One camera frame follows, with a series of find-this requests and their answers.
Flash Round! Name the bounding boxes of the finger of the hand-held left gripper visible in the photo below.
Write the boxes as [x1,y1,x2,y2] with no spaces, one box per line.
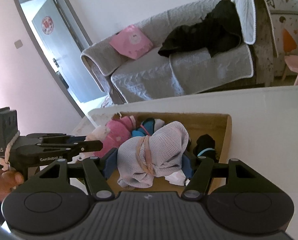
[36,140,104,154]
[26,132,87,145]

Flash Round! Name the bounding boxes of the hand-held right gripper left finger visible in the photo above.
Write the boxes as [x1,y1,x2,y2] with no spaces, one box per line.
[21,149,118,201]

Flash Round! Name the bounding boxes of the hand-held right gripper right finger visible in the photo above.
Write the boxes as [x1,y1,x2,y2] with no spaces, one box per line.
[181,152,275,201]

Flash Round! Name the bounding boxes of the white pink sock bundle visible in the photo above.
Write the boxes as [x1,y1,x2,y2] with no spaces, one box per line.
[85,125,111,142]

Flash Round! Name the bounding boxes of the black sock with blue band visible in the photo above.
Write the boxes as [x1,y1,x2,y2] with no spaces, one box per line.
[193,134,220,163]

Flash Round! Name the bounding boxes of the pink dotted sock bundle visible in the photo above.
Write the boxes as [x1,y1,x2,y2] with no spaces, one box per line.
[93,116,137,158]

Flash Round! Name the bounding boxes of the lavender sock bundle with band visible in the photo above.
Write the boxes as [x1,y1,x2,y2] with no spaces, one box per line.
[117,121,189,189]

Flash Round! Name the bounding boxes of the cardboard box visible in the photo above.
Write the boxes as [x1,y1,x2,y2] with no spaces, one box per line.
[103,111,233,197]

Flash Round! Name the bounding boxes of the blue sock bundle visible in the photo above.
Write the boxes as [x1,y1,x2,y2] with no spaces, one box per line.
[131,118,164,138]

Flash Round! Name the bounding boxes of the white desktop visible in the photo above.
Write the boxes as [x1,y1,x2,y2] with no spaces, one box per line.
[71,84,298,240]

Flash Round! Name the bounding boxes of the person's left hand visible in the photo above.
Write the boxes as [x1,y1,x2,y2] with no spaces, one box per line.
[0,169,25,202]

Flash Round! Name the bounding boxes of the grey quilted sofa cover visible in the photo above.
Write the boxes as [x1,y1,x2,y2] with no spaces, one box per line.
[81,0,255,104]

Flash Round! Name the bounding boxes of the grey door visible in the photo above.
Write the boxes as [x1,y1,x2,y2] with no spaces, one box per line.
[31,0,107,103]

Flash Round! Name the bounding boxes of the red round door sticker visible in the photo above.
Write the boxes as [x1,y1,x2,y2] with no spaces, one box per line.
[41,16,56,34]

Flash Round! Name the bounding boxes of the pink cushion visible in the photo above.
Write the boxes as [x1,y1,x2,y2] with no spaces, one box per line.
[109,24,154,60]

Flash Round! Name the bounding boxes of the black clothes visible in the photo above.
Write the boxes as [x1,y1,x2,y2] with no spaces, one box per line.
[158,0,243,58]

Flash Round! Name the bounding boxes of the grey sofa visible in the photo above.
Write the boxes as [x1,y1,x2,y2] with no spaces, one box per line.
[81,0,285,105]

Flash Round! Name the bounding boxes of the white quilted armrest cover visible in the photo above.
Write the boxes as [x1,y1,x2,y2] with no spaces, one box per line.
[230,0,280,58]

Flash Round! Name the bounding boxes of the pink braided cord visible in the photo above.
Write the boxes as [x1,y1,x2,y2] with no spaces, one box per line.
[0,130,20,172]

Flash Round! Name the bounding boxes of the floral wall poster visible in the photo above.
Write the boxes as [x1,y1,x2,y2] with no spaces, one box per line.
[254,0,298,78]

